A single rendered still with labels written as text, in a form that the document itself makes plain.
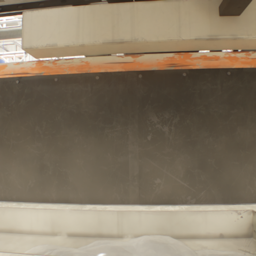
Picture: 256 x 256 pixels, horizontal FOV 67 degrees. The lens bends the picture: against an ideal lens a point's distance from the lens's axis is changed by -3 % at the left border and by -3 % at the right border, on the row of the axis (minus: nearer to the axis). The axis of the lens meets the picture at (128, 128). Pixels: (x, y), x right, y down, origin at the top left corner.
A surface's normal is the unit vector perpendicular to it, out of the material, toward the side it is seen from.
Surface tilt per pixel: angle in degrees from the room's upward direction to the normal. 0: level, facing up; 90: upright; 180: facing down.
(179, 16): 90
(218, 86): 90
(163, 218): 90
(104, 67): 90
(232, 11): 180
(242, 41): 180
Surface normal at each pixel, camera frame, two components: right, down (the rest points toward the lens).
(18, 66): -0.07, -0.02
